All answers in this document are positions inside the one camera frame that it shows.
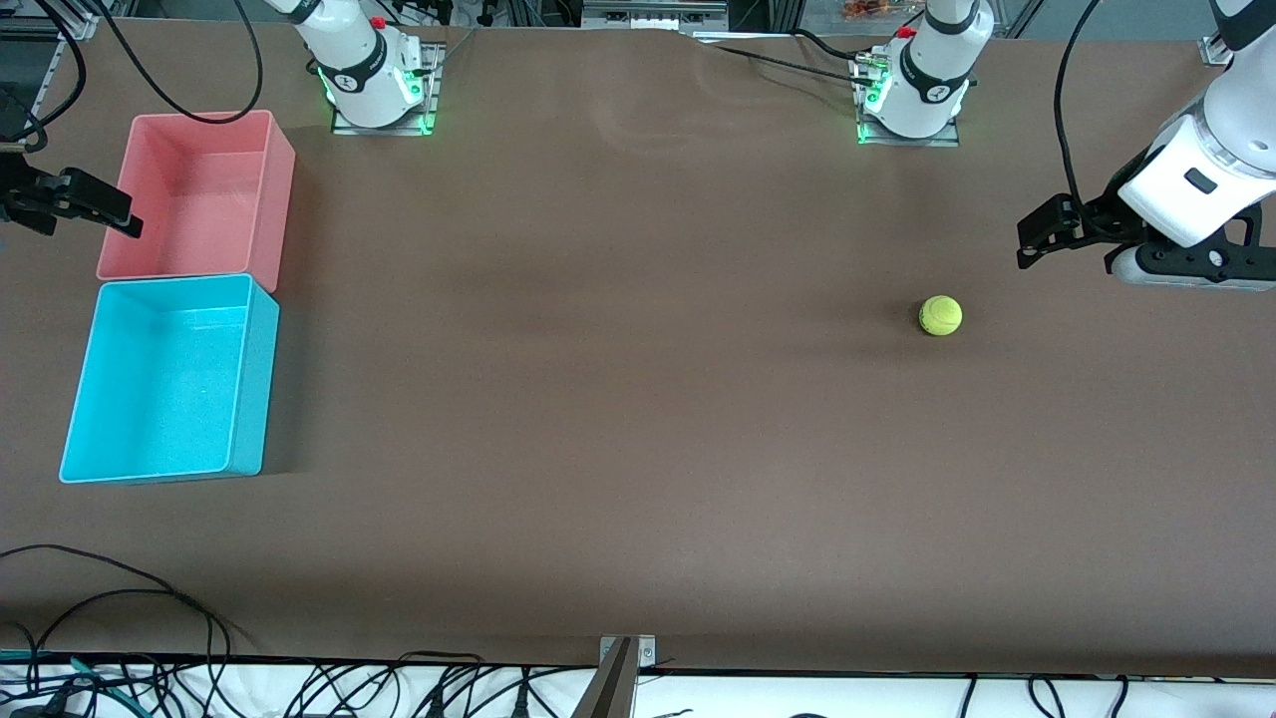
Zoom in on thin black table cable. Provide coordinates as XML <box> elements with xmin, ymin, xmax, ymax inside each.
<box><xmin>0</xmin><ymin>543</ymin><xmax>235</xmax><ymax>664</ymax></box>

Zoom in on teal cable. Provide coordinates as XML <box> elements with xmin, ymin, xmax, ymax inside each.
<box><xmin>0</xmin><ymin>648</ymin><xmax>136</xmax><ymax>699</ymax></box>

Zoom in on pink plastic bin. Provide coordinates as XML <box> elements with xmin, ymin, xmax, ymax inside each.
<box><xmin>96</xmin><ymin>110</ymin><xmax>297</xmax><ymax>295</ymax></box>

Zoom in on short black base cable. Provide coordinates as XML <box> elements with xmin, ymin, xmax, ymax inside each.
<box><xmin>793</xmin><ymin>28</ymin><xmax>866</xmax><ymax>65</ymax></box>

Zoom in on long black base cable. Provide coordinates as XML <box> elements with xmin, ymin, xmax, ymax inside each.
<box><xmin>713</xmin><ymin>44</ymin><xmax>883</xmax><ymax>89</ymax></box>

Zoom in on small metal edge bracket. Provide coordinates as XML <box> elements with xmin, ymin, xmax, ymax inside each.
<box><xmin>599</xmin><ymin>635</ymin><xmax>657</xmax><ymax>667</ymax></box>

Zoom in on blue plastic bin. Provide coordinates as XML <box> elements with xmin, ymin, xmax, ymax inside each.
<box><xmin>58</xmin><ymin>273</ymin><xmax>281</xmax><ymax>486</ymax></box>

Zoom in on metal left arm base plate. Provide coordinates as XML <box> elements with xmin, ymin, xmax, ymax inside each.
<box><xmin>852</xmin><ymin>50</ymin><xmax>963</xmax><ymax>148</ymax></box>

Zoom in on dark grey support bar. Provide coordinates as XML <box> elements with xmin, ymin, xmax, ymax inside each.
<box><xmin>570</xmin><ymin>638</ymin><xmax>639</xmax><ymax>718</ymax></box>

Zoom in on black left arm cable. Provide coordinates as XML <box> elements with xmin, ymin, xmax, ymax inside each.
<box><xmin>1055</xmin><ymin>0</ymin><xmax>1106</xmax><ymax>215</ymax></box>

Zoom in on yellow-green tennis ball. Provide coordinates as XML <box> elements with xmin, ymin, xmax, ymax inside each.
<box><xmin>919</xmin><ymin>295</ymin><xmax>964</xmax><ymax>337</ymax></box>

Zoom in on silver metal box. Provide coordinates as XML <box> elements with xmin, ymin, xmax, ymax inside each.
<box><xmin>581</xmin><ymin>0</ymin><xmax>730</xmax><ymax>31</ymax></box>

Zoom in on aluminium frame profile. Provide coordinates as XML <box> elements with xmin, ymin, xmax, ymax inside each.
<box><xmin>0</xmin><ymin>10</ymin><xmax>98</xmax><ymax>41</ymax></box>

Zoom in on thin black looped cable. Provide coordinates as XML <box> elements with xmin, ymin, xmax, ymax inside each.
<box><xmin>0</xmin><ymin>0</ymin><xmax>89</xmax><ymax>153</ymax></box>

